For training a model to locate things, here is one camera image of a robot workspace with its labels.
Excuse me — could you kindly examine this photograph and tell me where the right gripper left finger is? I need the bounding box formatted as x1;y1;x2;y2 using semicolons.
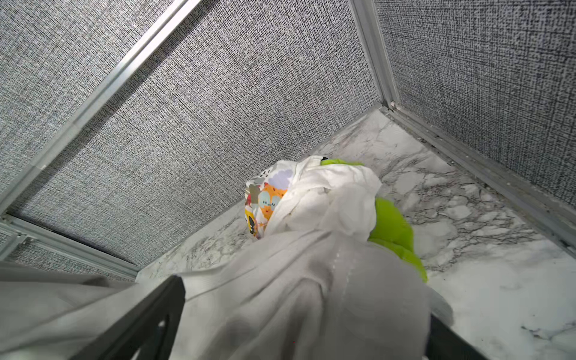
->
73;275;185;359

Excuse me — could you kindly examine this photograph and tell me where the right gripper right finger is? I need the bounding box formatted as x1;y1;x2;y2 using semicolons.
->
425;315;487;360

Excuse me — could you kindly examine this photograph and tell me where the grey cloth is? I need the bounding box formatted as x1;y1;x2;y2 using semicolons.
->
1;230;454;359

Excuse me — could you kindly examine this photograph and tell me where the lime green cloth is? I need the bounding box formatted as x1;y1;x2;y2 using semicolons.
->
319;158;429;284

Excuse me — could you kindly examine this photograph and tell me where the white cloth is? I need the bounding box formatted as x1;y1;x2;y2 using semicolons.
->
263;155;382;242

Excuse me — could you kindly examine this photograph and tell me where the colourful patterned cloth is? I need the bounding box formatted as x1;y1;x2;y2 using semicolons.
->
244;160;297;239

